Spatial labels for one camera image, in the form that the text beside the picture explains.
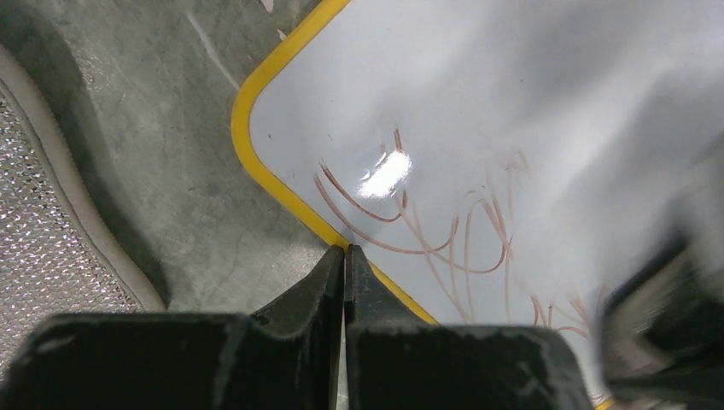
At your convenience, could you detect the grey scrubbing pad left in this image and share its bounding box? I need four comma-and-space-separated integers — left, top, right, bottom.
1, 50, 166, 369

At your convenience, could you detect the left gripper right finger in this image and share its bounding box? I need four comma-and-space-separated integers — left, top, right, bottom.
344, 245, 593, 409

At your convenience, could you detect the yellow framed whiteboard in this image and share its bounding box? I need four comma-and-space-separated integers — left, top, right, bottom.
231, 1, 723, 408

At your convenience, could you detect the dark brown scrubbing pad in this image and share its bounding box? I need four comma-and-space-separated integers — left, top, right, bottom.
599, 238, 723, 402

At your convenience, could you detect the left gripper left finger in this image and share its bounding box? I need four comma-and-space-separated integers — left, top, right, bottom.
1, 246, 344, 409

